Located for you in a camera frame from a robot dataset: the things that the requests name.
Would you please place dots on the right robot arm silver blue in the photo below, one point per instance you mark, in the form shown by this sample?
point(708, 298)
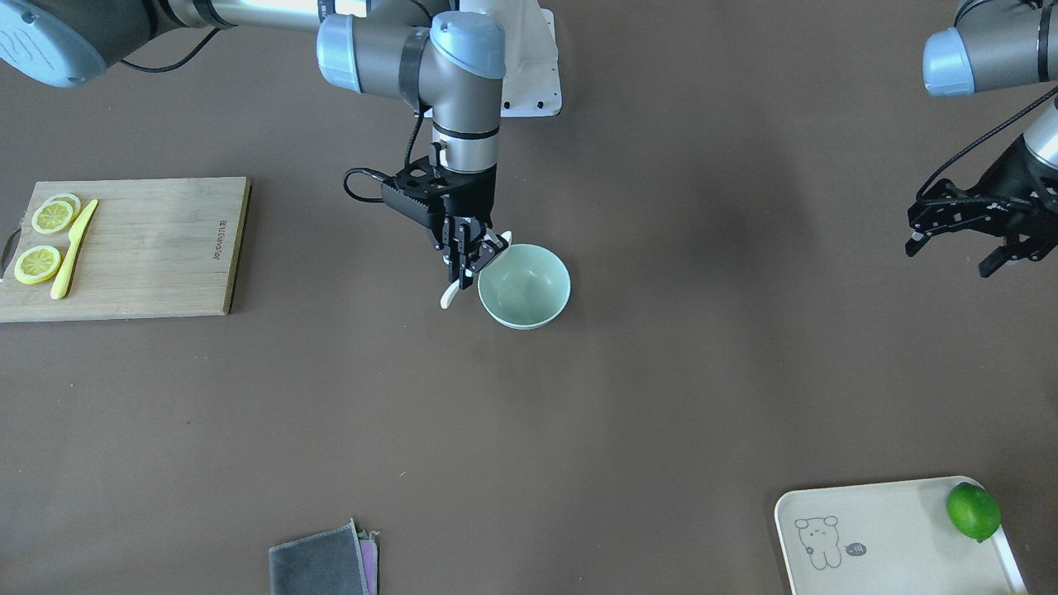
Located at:
point(446, 64)

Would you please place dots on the white ceramic spoon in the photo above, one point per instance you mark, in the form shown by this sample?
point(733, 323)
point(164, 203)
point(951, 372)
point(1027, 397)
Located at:
point(494, 246)

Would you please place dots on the cream plastic tray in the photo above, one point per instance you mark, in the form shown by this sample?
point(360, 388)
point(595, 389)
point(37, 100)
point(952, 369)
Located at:
point(888, 538)

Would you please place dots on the mint green bowl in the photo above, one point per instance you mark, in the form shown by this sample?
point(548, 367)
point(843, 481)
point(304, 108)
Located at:
point(527, 287)

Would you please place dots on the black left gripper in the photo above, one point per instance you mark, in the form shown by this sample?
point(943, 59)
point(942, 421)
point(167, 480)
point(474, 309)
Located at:
point(1019, 178)

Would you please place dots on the grey folded cloth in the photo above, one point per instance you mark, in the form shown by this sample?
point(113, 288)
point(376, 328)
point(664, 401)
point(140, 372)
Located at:
point(341, 561)

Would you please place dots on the white camera post base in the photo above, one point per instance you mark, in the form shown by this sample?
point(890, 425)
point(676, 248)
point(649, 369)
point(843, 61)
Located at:
point(531, 87)

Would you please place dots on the wooden cutting board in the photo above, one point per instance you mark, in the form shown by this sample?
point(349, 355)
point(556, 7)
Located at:
point(153, 248)

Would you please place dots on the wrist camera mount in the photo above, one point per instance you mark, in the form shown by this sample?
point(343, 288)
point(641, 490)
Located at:
point(944, 208)
point(409, 192)

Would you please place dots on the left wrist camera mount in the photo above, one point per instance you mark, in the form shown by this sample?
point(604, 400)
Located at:
point(944, 208)

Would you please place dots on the green lime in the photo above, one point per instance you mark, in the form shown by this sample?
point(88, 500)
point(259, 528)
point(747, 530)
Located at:
point(973, 511)

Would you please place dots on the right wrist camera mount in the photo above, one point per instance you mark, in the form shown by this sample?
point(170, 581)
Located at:
point(409, 192)

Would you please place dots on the yellow plastic knife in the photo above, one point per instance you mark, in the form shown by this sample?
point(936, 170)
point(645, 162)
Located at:
point(63, 279)

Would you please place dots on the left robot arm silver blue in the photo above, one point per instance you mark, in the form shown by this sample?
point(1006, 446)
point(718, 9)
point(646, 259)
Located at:
point(996, 45)

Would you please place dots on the lemon slice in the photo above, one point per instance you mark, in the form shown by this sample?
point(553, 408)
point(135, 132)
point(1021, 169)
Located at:
point(38, 264)
point(56, 214)

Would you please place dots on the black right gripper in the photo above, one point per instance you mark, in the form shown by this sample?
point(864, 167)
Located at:
point(474, 195)

